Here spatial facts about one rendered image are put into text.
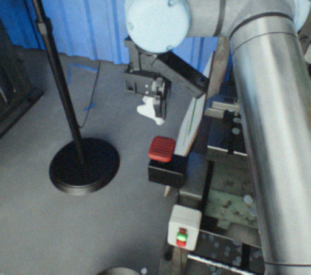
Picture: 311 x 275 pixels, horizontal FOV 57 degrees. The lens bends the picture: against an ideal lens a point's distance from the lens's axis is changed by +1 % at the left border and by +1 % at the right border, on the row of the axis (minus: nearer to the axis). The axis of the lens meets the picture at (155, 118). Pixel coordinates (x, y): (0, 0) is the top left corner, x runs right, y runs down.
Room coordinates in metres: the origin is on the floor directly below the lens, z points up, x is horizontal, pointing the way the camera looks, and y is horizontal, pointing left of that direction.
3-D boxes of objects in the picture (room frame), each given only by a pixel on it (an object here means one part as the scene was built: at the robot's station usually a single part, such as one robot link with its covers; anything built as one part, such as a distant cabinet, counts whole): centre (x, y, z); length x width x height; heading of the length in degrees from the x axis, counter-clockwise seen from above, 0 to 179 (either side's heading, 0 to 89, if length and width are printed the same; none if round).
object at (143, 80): (0.46, 0.01, 0.99); 0.09 x 0.08 x 0.12; 72
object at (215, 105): (0.63, -0.24, 0.76); 0.17 x 0.06 x 0.10; 74
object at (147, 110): (0.44, 0.01, 0.88); 0.06 x 0.03 x 0.09; 72
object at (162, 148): (0.45, -0.02, 0.72); 0.07 x 0.06 x 0.08; 164
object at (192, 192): (0.79, -0.18, 0.45); 0.92 x 0.12 x 0.90; 164
